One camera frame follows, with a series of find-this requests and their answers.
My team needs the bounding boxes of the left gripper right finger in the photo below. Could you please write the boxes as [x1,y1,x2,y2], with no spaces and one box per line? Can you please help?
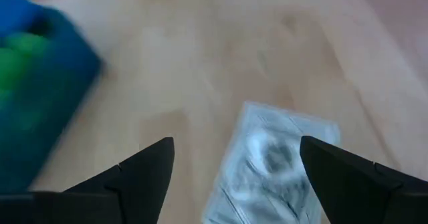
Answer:
[300,136,428,224]

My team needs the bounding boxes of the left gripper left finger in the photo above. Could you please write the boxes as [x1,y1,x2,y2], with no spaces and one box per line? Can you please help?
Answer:
[0,136,175,224]

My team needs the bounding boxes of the green stepped plastic block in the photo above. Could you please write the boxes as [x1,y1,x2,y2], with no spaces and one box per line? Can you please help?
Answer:
[0,32,51,91]

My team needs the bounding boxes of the teal plastic bin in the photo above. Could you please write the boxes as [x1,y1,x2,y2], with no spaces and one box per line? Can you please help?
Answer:
[0,0,103,194]

